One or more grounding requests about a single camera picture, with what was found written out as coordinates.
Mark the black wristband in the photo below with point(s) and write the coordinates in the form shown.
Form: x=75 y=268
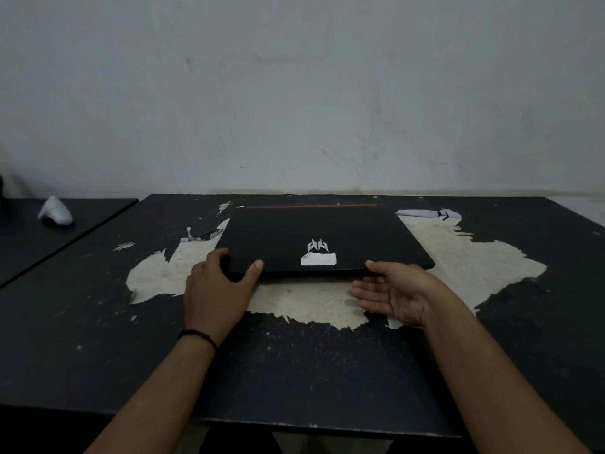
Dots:
x=201 y=334

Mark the person's left thumb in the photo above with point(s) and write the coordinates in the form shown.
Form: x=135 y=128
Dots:
x=251 y=274

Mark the peeled grey laminate scrap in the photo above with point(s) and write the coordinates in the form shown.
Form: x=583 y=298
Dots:
x=425 y=213

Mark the person's left forearm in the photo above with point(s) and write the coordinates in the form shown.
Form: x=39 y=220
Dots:
x=160 y=397

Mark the black laptop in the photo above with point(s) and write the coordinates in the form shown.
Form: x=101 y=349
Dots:
x=307 y=229

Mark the person's left hand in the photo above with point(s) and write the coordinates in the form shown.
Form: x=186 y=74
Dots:
x=212 y=302

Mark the person's right hand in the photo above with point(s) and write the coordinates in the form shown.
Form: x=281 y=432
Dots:
x=406 y=293

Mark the person's right forearm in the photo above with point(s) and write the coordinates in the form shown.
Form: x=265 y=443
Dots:
x=487 y=382

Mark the white crumpled paper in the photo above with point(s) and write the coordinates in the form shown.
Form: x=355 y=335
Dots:
x=55 y=211

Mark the person's right thumb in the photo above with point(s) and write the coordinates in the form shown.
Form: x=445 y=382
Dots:
x=380 y=267

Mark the black side table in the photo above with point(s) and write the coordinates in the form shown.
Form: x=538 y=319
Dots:
x=52 y=245

